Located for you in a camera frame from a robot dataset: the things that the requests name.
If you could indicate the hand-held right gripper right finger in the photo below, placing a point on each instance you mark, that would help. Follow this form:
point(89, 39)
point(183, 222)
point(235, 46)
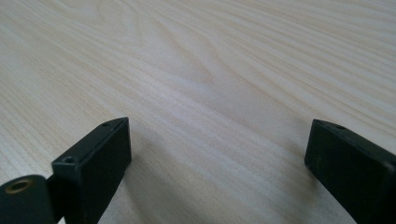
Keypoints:
point(351, 168)

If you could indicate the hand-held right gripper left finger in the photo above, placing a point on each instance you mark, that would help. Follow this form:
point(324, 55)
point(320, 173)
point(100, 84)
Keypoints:
point(93, 165)

